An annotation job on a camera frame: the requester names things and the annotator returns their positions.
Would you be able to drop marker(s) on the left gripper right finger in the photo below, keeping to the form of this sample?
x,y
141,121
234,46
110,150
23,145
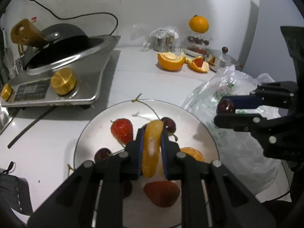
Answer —
x,y
169,149

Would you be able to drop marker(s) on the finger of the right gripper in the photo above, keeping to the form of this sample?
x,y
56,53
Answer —
x,y
245,101
241,122

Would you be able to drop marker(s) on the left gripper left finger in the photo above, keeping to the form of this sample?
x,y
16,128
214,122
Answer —
x,y
134,159

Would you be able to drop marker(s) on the small orange segment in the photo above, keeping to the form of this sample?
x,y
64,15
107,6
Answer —
x,y
151,147

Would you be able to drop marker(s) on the small red strawberry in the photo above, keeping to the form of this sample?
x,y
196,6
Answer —
x,y
122,130

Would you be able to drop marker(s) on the large red strawberry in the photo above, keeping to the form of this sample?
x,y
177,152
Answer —
x,y
162,193

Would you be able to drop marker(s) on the dark cherry with stem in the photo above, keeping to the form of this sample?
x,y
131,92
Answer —
x,y
168,123

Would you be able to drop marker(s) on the large orange segment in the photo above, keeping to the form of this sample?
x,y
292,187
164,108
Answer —
x,y
193,153

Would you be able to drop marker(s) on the white round plate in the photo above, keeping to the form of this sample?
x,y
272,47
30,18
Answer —
x,y
138,210

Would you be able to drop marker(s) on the small steel pot with lid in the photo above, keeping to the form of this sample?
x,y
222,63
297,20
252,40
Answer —
x,y
223,59

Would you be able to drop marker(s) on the orange peel piece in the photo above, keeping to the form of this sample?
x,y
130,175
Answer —
x,y
198,64

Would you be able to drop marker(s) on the clear container with cherries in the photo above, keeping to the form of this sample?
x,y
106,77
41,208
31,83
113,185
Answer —
x,y
196,42

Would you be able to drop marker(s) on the silver induction cooker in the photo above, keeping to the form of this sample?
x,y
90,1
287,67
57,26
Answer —
x,y
74,80

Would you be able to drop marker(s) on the half peeled orange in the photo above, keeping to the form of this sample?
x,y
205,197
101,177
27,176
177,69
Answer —
x,y
170,61

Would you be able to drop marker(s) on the whole orange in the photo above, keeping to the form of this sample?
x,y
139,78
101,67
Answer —
x,y
199,24

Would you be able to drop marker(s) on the steel cup in plastic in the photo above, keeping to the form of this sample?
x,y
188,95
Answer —
x,y
161,39

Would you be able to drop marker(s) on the black wok with wooden handle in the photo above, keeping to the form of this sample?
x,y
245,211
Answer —
x,y
47,46

